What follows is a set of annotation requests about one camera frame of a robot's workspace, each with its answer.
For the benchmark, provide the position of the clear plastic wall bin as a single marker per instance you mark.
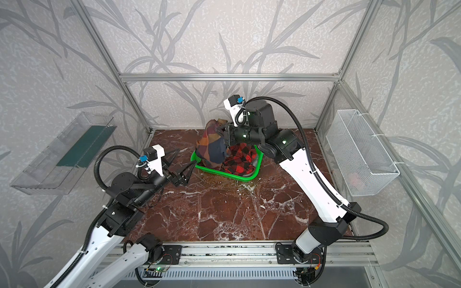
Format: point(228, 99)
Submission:
point(57, 169)

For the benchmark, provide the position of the green plastic basket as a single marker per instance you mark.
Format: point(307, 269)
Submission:
point(230, 176)

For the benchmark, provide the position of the multicolour plaid shirt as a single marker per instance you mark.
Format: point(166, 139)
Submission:
point(211, 148)

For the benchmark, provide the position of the aluminium frame bars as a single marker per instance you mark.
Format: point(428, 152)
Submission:
point(446, 236)

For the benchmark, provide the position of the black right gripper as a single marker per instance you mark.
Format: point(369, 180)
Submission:
point(230, 134)

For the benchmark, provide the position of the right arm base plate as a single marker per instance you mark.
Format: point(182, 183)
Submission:
point(289, 254)

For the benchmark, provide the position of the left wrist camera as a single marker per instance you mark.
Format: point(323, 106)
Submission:
point(151, 160)

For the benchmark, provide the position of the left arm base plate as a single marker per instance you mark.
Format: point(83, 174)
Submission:
point(169, 255)

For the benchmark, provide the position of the white wire mesh basket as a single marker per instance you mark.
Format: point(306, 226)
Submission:
point(364, 163)

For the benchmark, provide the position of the red black plaid shirt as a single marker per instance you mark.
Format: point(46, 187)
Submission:
point(240, 160)

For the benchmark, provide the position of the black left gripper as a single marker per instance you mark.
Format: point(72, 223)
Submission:
point(171, 173)

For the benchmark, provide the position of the aluminium front rail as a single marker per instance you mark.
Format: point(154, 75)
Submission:
point(226, 254)

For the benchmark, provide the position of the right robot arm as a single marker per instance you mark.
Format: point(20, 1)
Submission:
point(254, 123)

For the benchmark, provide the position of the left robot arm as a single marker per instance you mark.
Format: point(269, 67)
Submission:
point(129, 194)

